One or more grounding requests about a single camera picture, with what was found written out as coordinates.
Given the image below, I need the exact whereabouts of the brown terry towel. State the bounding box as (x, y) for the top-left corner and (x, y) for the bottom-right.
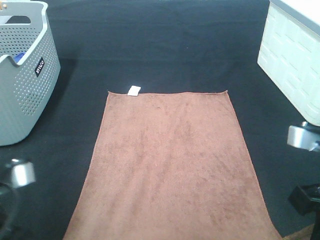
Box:
(64, 91), (281, 240)

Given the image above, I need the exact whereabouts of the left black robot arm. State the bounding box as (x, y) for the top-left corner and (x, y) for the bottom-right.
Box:
(0, 158), (36, 240)

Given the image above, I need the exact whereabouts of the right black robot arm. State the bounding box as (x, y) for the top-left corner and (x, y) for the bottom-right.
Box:
(287, 121), (320, 216)

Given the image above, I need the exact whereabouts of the grey perforated laundry basket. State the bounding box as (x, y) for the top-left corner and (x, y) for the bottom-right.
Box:
(0, 0), (61, 146)

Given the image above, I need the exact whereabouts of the white woven storage box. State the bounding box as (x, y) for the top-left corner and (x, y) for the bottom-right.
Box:
(257, 0), (320, 126)

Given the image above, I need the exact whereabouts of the blue cloth in basket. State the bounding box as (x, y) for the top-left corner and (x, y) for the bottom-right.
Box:
(13, 52), (25, 63)

